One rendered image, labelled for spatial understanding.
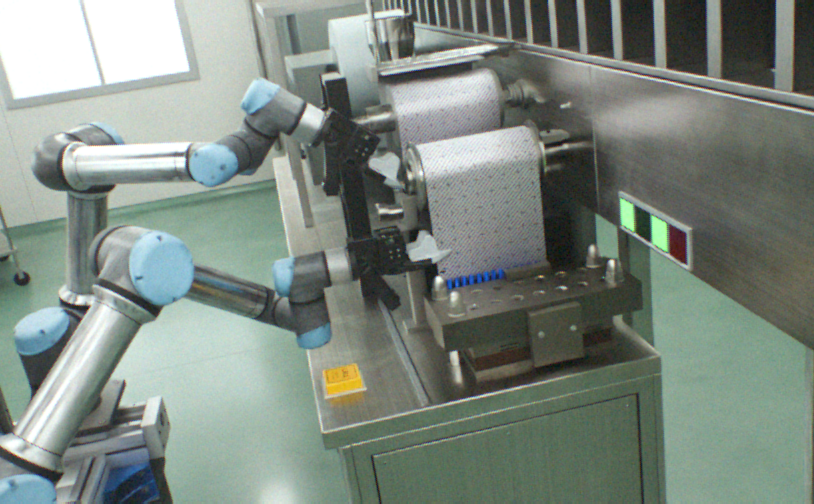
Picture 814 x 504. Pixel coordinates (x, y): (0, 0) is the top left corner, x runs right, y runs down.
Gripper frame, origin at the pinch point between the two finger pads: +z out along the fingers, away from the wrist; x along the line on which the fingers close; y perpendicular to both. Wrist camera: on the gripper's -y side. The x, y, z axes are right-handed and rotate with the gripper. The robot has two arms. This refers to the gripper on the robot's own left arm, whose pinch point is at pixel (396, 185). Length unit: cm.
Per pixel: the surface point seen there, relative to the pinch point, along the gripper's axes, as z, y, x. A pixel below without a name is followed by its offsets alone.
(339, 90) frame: -15.9, 10.1, 25.7
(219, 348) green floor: 26, -139, 219
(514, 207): 21.9, 8.8, -7.8
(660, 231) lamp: 31, 19, -44
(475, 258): 20.6, -4.4, -7.7
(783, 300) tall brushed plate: 31, 20, -75
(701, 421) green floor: 160, -28, 66
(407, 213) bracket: 5.1, -3.9, -0.3
